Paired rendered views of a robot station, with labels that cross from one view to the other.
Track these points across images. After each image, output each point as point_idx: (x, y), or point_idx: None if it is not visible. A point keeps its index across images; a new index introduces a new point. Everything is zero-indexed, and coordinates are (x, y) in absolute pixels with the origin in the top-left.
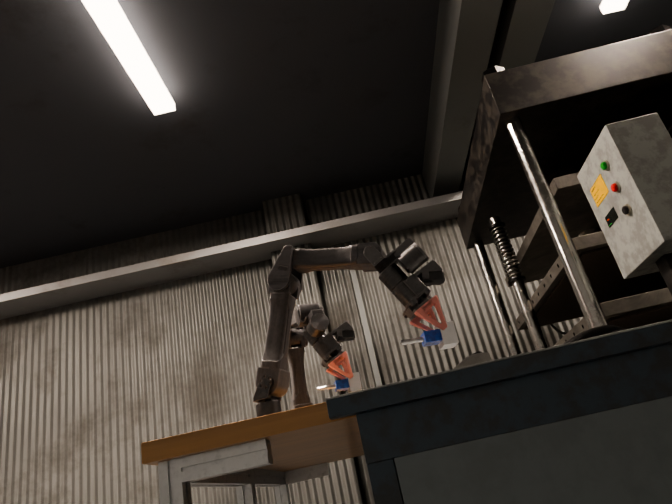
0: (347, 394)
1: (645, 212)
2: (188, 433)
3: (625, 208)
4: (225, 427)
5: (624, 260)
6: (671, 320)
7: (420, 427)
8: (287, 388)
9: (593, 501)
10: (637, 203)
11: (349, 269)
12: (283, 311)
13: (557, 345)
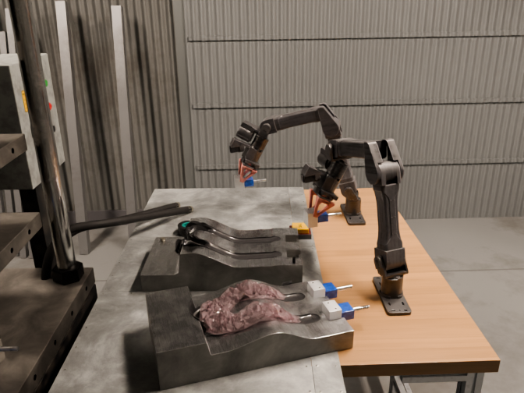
0: (294, 187)
1: (59, 136)
2: (362, 188)
3: (54, 127)
4: None
5: (37, 171)
6: (163, 189)
7: None
8: (341, 193)
9: None
10: (56, 127)
11: (285, 128)
12: None
13: (208, 188)
